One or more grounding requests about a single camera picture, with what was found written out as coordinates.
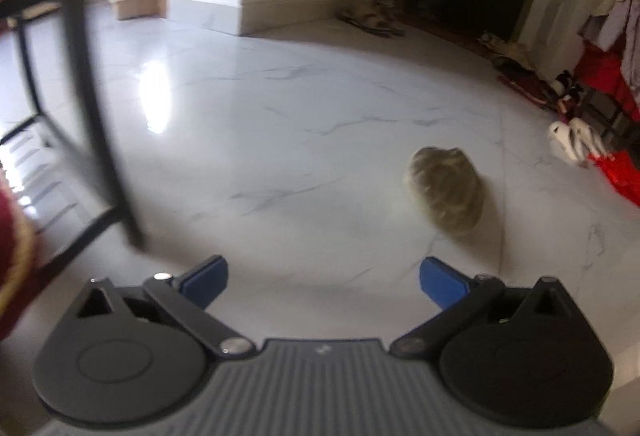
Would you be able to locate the slippers near dark doorway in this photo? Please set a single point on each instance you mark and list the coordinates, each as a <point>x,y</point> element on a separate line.
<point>373,18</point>

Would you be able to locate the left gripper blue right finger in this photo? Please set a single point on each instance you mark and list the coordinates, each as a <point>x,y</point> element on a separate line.
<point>461,299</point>

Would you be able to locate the white sneaker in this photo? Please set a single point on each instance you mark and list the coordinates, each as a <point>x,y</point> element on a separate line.
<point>575,142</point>

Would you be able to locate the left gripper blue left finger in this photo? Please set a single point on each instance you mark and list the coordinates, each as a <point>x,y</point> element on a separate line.
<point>183,301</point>

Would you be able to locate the black metal shoe rack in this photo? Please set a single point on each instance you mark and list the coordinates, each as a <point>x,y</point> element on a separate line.
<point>55,144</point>

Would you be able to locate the cardboard box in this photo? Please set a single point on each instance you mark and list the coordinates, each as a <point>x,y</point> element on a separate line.
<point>133,9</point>

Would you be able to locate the clothes pile on chair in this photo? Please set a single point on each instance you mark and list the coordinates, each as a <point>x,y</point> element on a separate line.
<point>610,58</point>

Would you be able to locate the red plush slipper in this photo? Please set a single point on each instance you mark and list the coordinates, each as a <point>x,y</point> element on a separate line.
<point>19,258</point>

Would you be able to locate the cream slide slipper upturned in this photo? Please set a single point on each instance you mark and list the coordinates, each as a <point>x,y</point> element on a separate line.
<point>446,189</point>

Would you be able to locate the red cloth on floor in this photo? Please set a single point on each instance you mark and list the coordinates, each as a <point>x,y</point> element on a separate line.
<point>619,169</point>

